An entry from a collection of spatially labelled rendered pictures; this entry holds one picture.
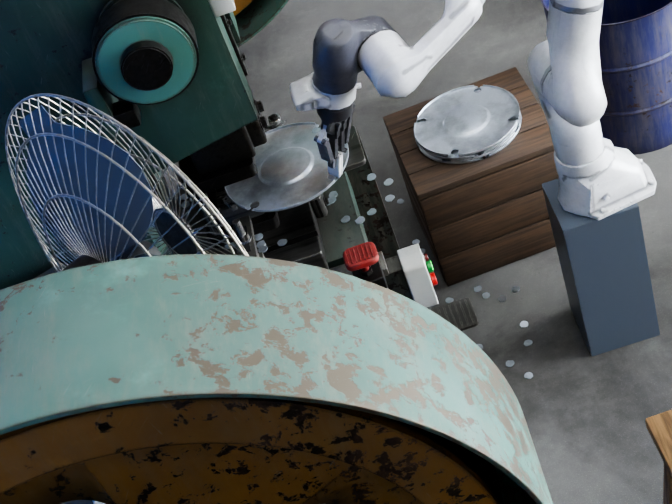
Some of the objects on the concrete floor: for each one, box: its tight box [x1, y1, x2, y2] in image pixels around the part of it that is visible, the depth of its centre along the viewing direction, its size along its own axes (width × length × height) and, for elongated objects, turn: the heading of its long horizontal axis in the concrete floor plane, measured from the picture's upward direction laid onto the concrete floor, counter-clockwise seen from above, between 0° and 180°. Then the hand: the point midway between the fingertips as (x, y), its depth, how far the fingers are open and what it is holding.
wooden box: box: [383, 67, 559, 286], centre depth 351 cm, size 40×38×35 cm
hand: (335, 162), depth 268 cm, fingers closed
